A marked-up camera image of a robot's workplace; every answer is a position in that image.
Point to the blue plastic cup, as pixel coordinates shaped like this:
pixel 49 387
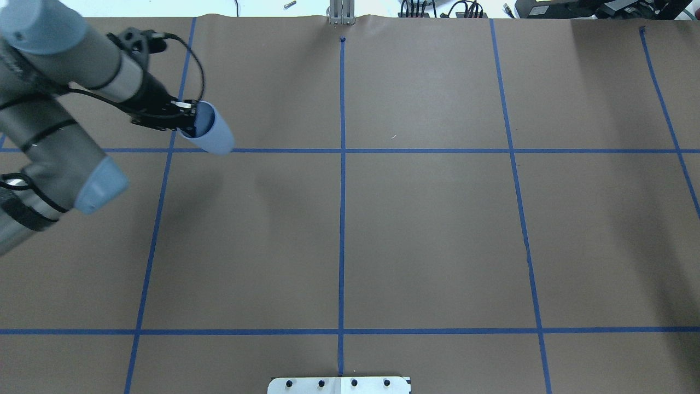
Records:
pixel 213 134

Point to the white mounting base plate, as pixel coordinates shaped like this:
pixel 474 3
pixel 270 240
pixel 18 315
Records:
pixel 341 384

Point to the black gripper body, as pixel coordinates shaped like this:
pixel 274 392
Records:
pixel 152 96

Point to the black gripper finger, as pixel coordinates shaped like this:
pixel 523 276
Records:
pixel 185 122
pixel 187 104

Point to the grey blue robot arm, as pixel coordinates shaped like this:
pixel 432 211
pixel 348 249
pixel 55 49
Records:
pixel 48 51

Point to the aluminium frame post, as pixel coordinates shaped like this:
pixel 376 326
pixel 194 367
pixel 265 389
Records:
pixel 341 12

